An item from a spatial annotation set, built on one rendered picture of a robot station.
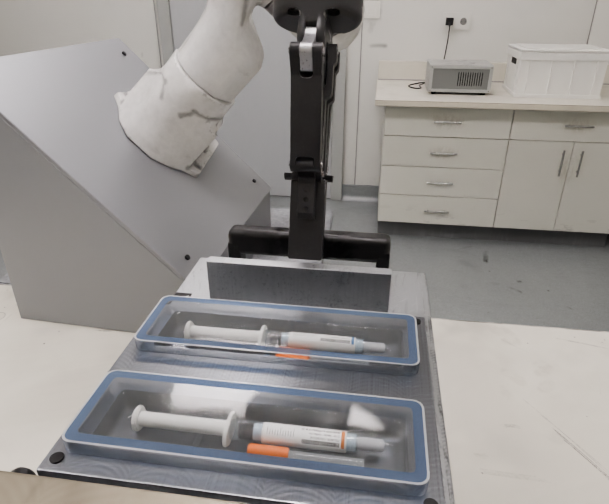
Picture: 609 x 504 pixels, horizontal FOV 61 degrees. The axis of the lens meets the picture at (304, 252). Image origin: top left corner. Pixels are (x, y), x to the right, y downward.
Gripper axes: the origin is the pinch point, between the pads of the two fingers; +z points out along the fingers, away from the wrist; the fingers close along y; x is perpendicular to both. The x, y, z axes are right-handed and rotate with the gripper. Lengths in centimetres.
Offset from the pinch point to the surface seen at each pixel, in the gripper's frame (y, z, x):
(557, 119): 214, -41, -88
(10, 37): 257, -87, 222
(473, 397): 19.5, 22.3, -19.7
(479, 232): 242, 15, -63
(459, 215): 232, 6, -51
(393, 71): 259, -72, -12
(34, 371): 16.5, 23.4, 38.0
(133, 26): 255, -94, 141
